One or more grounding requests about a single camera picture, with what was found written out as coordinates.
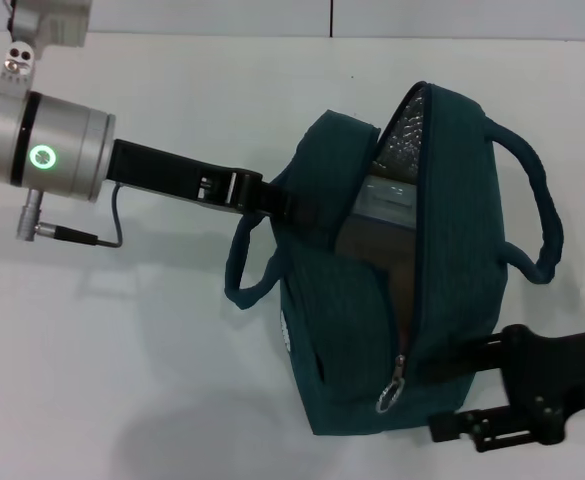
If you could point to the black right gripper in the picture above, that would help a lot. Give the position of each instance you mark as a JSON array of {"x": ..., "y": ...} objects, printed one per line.
[{"x": 562, "y": 370}]

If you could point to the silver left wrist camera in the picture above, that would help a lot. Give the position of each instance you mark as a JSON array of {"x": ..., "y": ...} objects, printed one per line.
[{"x": 52, "y": 22}]

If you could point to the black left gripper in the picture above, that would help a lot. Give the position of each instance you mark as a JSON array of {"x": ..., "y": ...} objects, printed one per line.
[{"x": 172, "y": 175}]

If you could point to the clear plastic lunch box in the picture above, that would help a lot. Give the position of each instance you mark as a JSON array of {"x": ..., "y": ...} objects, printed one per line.
[{"x": 387, "y": 200}]

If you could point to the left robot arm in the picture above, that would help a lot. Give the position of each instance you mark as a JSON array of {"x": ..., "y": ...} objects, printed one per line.
[{"x": 62, "y": 150}]

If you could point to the dark teal insulated bag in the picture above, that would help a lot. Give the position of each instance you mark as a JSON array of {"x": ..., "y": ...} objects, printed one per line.
[{"x": 462, "y": 250}]

